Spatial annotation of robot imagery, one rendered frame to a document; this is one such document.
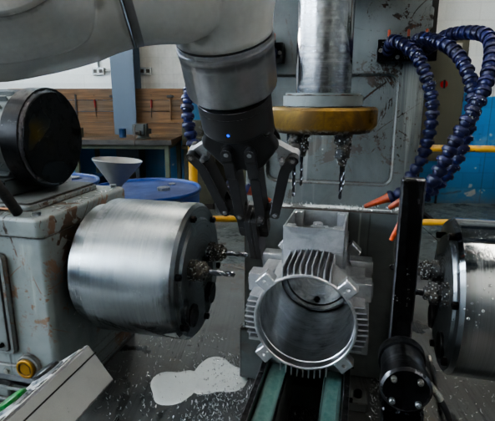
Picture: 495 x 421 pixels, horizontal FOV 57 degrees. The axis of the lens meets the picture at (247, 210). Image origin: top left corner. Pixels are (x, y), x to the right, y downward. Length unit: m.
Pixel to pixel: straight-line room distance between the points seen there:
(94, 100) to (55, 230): 5.27
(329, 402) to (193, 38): 0.54
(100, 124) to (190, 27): 5.72
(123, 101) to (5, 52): 5.51
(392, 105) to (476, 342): 0.48
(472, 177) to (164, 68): 4.11
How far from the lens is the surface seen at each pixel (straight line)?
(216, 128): 0.45
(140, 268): 0.76
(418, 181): 0.62
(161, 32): 0.39
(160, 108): 5.85
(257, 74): 0.42
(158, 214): 0.80
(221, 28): 0.39
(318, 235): 0.75
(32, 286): 0.87
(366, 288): 0.73
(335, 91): 0.75
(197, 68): 0.42
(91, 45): 0.38
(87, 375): 0.54
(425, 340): 1.18
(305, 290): 0.92
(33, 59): 0.38
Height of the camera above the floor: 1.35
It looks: 14 degrees down
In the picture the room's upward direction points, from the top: straight up
